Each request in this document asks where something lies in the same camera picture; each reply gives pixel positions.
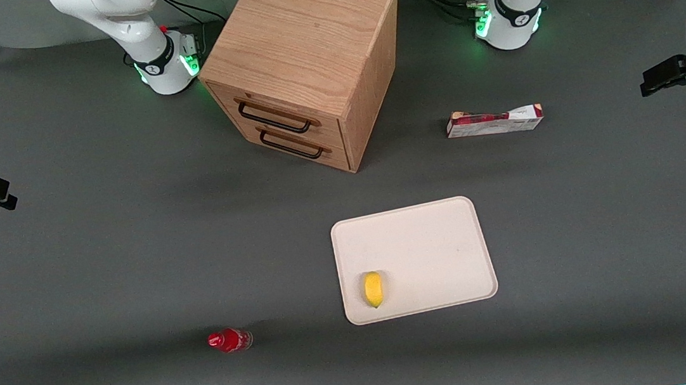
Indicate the yellow lemon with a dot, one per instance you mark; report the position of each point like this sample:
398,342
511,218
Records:
373,289

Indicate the wooden drawer front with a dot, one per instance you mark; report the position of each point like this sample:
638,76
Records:
339,154
225,99

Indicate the red soda bottle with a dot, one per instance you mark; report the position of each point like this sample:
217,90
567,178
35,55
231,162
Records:
230,340

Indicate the red cookie box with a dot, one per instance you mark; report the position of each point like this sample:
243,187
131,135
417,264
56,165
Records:
495,121

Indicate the wooden drawer cabinet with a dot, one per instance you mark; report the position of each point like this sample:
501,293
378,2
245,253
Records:
301,37

